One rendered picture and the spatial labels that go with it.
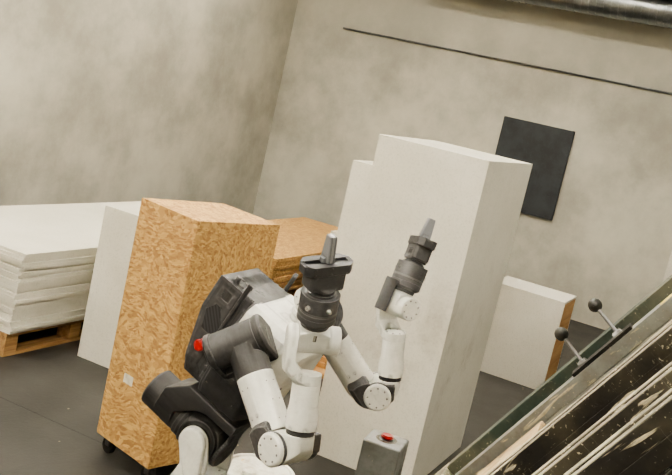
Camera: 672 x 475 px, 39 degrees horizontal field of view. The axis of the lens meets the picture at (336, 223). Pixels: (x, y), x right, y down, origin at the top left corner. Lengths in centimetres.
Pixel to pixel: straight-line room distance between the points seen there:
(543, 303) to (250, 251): 352
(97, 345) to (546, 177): 610
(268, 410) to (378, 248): 275
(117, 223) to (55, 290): 58
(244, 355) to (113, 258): 357
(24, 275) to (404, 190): 226
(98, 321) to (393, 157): 214
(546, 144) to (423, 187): 590
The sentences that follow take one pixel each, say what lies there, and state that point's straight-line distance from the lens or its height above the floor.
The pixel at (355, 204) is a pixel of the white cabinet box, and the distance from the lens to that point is 680.
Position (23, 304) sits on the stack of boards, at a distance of 575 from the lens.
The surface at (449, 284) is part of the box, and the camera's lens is 474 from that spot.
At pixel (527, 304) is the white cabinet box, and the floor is 62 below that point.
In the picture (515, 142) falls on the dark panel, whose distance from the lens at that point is 1067.
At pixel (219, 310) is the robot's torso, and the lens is 244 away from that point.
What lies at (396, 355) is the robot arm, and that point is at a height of 126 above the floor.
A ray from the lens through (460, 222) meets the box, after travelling 470.
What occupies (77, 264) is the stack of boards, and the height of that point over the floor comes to 52.
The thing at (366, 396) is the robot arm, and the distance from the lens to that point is 266.
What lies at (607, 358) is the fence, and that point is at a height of 142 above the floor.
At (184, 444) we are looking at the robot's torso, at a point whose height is 95.
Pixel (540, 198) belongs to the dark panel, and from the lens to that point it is 1060.
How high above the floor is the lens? 196
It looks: 8 degrees down
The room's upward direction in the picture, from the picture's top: 13 degrees clockwise
